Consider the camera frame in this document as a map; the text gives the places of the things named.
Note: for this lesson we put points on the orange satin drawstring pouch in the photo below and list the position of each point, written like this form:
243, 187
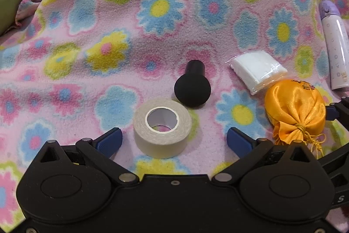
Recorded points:
296, 111

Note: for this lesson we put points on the pink floral fleece blanket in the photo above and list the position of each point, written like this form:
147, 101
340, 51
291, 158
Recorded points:
77, 68

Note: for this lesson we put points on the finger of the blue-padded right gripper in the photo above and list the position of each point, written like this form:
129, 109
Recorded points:
338, 111

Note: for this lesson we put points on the white tissue pack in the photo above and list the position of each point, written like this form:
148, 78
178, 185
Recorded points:
257, 70

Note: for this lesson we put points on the black foam ball attachment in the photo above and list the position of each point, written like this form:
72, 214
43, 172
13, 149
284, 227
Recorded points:
193, 89

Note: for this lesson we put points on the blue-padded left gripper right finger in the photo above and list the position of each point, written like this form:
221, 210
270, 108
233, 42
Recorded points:
249, 151

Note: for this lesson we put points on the beige tape roll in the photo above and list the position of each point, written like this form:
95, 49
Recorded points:
161, 128

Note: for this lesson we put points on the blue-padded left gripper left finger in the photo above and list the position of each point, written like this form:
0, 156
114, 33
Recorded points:
98, 153

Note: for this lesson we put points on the purple white thermos bottle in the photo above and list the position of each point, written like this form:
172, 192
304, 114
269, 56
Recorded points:
337, 44

